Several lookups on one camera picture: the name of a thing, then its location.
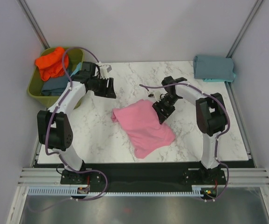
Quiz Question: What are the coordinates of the aluminium frame rail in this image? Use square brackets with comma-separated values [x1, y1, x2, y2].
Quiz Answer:
[18, 168, 269, 187]

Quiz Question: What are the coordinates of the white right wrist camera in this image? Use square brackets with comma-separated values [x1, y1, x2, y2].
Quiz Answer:
[148, 91, 165, 102]

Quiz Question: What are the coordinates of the dark blue t shirt in bin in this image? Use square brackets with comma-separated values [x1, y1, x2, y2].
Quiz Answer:
[41, 76, 69, 96]

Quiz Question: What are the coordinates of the orange t shirt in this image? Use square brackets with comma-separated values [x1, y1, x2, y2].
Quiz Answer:
[34, 47, 65, 82]

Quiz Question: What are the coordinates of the pink t shirt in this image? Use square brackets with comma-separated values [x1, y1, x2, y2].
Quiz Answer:
[111, 99, 176, 159]

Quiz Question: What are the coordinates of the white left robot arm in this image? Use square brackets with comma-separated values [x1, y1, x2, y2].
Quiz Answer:
[37, 62, 116, 183]

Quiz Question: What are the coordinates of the teal t shirt in bin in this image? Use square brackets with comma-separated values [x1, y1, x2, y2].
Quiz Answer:
[70, 62, 82, 77]

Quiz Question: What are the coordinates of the folded grey blue t shirt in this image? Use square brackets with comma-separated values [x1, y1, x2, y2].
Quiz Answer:
[193, 55, 234, 79]

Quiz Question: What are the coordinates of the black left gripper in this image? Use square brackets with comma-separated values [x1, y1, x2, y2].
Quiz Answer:
[89, 77, 116, 99]

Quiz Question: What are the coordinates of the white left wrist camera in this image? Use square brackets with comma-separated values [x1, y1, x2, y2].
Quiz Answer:
[97, 62, 112, 78]

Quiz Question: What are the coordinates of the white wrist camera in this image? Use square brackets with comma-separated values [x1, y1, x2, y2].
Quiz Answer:
[97, 62, 112, 78]
[148, 91, 165, 102]

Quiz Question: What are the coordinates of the light blue cable duct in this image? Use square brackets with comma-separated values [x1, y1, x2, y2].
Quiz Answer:
[28, 186, 218, 197]

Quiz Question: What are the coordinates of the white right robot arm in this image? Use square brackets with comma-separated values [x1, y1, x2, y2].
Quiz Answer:
[152, 76, 230, 184]

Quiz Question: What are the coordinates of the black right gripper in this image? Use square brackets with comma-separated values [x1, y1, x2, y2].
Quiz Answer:
[152, 94, 179, 125]

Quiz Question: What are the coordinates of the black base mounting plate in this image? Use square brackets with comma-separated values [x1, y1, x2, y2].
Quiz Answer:
[60, 162, 226, 193]

